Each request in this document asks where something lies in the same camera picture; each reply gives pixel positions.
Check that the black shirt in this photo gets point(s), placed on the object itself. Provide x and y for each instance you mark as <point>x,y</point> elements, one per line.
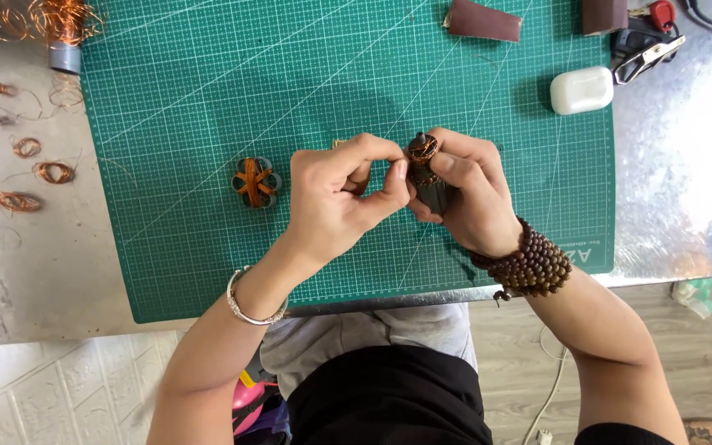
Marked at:
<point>387,402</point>

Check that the person's left hand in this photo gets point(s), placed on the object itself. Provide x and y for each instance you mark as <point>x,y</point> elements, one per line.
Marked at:
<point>325,204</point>

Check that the grey plastic tube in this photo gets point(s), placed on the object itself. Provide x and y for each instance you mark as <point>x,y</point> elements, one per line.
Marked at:
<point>64,57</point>

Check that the grey shorts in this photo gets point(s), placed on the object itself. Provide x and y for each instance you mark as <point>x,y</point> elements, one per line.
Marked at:
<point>331,340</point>

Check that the person's right hand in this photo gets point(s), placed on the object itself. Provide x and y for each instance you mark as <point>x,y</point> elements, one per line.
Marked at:
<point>483,204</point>

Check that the brown sanding block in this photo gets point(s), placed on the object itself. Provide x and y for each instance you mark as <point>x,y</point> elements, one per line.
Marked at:
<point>603,15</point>

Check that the green and white plastic wrapper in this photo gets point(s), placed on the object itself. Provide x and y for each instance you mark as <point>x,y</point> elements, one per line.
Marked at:
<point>696,298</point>

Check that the purple bag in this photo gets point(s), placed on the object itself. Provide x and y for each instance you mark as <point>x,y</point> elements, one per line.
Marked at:
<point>272,420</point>

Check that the green cutting mat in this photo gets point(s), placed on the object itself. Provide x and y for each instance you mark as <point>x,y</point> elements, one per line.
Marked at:
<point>207,92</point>

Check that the motor armature with copper winding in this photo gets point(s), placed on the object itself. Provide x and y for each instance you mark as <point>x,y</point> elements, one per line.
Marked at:
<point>433,188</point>

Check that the black and red tool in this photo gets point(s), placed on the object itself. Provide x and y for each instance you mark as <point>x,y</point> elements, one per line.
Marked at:
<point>640,38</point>

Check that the white plug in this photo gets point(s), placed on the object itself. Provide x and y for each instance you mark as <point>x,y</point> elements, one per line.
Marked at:
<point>543,437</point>

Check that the pink plastic object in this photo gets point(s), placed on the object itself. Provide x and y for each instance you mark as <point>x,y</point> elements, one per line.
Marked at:
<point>248,402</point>

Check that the brown sandpaper piece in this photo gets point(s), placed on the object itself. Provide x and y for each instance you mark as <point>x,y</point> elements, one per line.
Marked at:
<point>483,20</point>

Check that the small brass piece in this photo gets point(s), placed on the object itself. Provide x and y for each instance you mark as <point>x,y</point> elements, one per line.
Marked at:
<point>338,143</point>

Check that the white earbuds case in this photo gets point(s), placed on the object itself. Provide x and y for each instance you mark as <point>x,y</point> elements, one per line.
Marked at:
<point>581,90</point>

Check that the metal alligator clamp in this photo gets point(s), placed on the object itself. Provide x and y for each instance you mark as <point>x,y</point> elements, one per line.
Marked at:
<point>649,62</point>

